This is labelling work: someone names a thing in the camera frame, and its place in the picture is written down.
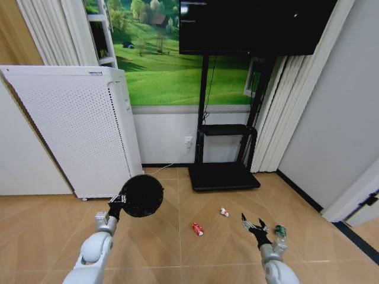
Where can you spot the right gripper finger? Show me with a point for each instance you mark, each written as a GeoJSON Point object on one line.
{"type": "Point", "coordinates": [263, 225]}
{"type": "Point", "coordinates": [246, 222]}

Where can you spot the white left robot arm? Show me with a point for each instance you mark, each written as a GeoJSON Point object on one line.
{"type": "Point", "coordinates": [93, 247]}

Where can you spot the white pleated curtain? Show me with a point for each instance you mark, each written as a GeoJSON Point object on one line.
{"type": "Point", "coordinates": [278, 118]}
{"type": "Point", "coordinates": [56, 32]}

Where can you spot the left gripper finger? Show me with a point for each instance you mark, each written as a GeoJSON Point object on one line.
{"type": "Point", "coordinates": [113, 198]}
{"type": "Point", "coordinates": [123, 198]}

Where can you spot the white shelf frame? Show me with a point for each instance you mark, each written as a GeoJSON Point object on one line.
{"type": "Point", "coordinates": [105, 35]}

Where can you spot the white perforated air purifier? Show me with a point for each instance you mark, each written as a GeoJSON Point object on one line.
{"type": "Point", "coordinates": [80, 127]}

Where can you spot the crushed red soda can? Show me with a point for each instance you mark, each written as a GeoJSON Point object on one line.
{"type": "Point", "coordinates": [197, 229]}

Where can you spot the crushed green soda can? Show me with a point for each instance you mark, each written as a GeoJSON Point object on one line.
{"type": "Point", "coordinates": [280, 231]}

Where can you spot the white door with black hinge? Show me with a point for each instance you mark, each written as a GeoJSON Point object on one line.
{"type": "Point", "coordinates": [355, 198]}

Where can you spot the black television screen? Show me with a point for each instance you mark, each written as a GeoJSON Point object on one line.
{"type": "Point", "coordinates": [251, 26]}

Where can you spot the white wall socket with plug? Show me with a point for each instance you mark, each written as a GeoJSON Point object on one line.
{"type": "Point", "coordinates": [189, 142]}

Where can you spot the crumpled white red wrapper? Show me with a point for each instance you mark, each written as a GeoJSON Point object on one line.
{"type": "Point", "coordinates": [224, 211]}

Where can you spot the black television floor stand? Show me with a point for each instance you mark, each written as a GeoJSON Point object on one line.
{"type": "Point", "coordinates": [222, 177]}

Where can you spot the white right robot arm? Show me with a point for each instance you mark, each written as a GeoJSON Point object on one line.
{"type": "Point", "coordinates": [278, 267]}

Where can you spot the green landscape wall mural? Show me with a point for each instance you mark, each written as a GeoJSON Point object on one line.
{"type": "Point", "coordinates": [165, 74]}

